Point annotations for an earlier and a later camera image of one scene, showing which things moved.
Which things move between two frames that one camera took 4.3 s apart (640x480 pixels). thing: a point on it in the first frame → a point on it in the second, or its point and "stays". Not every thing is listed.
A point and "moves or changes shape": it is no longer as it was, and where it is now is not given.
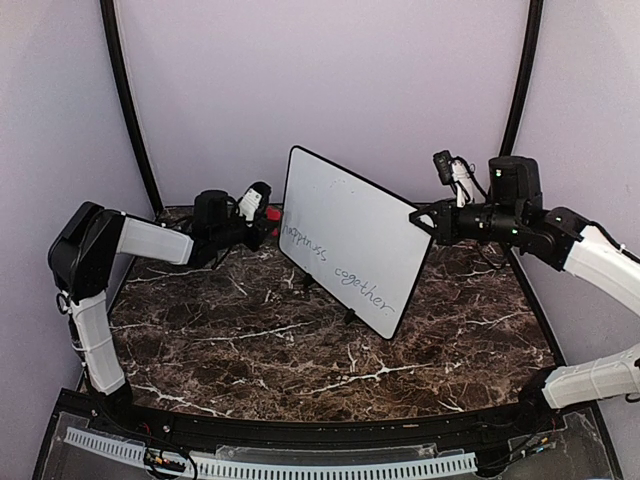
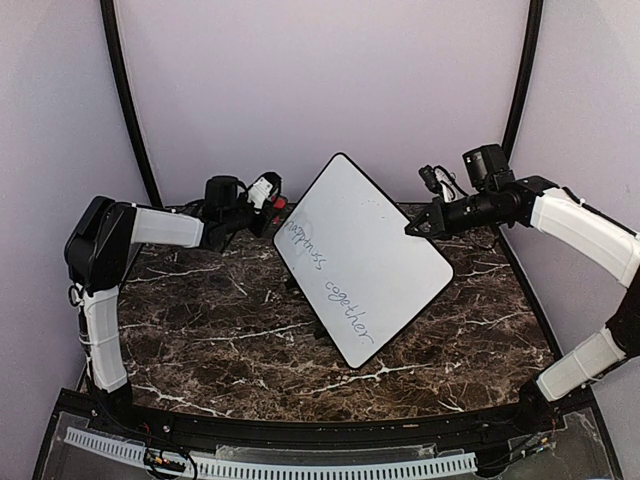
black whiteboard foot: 350,316 → 320,331
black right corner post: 530,43 stays
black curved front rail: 201,432 stays
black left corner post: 108,9 stays
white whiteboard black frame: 351,241 moves or changes shape
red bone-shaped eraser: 273,215 → 278,203
